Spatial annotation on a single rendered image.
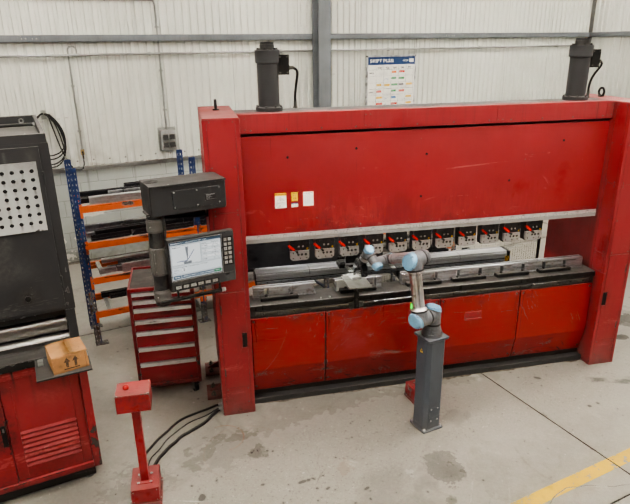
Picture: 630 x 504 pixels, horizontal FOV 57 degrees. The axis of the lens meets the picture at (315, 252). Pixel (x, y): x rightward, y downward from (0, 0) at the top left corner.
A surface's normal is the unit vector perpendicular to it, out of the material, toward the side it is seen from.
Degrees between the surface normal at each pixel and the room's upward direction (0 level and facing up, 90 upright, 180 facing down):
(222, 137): 90
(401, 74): 90
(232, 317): 90
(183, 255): 90
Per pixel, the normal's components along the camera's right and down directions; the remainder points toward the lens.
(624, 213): 0.22, 0.33
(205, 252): 0.49, 0.29
